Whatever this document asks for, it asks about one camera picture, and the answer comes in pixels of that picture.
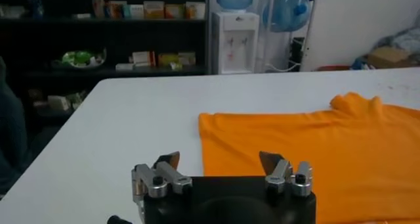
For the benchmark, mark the small flat white box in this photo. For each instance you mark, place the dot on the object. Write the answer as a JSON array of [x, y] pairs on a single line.
[[82, 15]]

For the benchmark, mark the small green medicine box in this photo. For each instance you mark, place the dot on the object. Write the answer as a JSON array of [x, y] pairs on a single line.
[[176, 66]]

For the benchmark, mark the pile of clothes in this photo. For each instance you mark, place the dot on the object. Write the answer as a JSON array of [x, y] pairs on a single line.
[[405, 39]]

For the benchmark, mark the white pink medicine box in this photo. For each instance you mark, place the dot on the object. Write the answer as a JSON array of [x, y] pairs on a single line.
[[98, 8]]

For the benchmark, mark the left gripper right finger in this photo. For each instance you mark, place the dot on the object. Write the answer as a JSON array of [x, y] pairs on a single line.
[[279, 176]]

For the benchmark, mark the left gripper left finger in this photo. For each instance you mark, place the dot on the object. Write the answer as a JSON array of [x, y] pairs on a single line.
[[164, 179]]

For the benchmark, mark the flat white medicine box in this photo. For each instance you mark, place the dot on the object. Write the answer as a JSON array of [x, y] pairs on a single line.
[[124, 67]]

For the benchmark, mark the white water dispenser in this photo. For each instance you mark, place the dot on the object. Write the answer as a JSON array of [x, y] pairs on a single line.
[[234, 61]]

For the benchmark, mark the large cardboard box red inside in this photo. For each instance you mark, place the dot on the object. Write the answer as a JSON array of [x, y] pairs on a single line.
[[333, 68]]

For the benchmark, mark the white paper cup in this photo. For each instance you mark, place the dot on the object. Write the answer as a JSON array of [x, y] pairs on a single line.
[[196, 10]]

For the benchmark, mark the white green medicine box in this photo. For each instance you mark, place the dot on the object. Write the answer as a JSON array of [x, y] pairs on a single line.
[[59, 103]]

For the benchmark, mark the yellow orange medicine box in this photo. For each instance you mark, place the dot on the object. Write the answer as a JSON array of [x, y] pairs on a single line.
[[153, 10]]

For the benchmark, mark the bowl of green fruit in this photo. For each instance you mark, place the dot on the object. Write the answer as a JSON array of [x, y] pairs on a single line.
[[82, 58]]

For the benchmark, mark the black shelving unit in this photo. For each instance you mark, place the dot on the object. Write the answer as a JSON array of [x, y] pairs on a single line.
[[108, 35]]

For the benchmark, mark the blue plastic bottle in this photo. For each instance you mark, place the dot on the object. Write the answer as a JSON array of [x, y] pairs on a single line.
[[34, 2]]

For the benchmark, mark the orange t-shirt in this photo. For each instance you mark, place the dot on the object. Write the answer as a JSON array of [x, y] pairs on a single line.
[[295, 153]]

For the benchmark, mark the white orange medicine box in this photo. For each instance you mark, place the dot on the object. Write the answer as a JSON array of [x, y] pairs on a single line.
[[174, 12], [187, 58]]

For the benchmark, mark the red white medicine box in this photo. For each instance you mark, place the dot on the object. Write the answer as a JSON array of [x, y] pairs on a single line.
[[143, 58]]

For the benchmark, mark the yellow green medicine box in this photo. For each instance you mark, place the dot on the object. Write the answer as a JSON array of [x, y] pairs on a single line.
[[168, 59]]

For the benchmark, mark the teal white medicine box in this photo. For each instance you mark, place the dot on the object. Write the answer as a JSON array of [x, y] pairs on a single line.
[[136, 12]]

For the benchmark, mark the open brown cardboard box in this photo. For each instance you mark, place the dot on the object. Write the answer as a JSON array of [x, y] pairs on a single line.
[[387, 56]]

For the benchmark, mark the blue white bag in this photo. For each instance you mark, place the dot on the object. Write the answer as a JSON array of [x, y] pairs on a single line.
[[362, 63]]

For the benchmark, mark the red dark medicine box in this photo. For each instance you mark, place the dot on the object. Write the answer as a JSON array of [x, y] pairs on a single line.
[[115, 10]]

